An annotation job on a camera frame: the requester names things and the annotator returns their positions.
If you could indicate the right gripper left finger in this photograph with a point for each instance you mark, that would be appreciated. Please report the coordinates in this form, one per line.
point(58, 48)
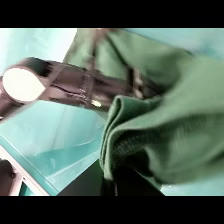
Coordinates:
point(96, 185)

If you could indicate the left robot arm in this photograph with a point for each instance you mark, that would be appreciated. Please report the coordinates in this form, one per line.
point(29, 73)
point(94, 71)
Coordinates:
point(76, 86)

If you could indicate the green garment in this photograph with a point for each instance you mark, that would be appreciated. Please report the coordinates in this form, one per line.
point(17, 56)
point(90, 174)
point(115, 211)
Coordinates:
point(173, 126)

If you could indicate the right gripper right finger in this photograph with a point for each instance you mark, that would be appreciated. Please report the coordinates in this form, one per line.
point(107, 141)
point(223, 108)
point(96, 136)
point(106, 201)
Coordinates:
point(136, 185)

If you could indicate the silver frame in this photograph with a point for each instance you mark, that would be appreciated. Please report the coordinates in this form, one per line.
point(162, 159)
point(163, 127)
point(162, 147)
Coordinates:
point(31, 180)

